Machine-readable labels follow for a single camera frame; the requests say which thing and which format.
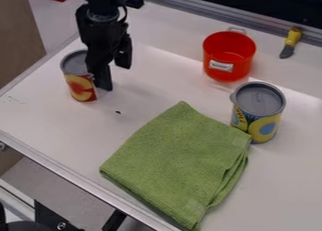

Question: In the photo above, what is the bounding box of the yellow handled tool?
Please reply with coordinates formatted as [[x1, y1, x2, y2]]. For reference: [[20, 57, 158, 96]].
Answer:
[[278, 27, 303, 59]]

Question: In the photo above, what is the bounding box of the yellow and blue can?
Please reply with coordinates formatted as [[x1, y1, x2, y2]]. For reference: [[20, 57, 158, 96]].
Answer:
[[229, 80, 288, 144]]

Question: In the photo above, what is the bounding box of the green cloth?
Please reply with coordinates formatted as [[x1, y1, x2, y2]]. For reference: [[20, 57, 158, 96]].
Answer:
[[98, 100, 253, 231]]

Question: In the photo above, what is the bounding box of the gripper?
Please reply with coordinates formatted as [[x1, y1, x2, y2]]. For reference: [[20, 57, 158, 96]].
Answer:
[[73, 4, 134, 91]]

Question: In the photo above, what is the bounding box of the red cup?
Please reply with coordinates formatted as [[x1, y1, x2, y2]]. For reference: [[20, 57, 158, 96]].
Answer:
[[201, 26, 258, 83]]

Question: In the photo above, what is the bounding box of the red and yellow can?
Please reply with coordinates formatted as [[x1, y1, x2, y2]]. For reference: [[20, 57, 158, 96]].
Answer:
[[58, 48, 101, 103]]

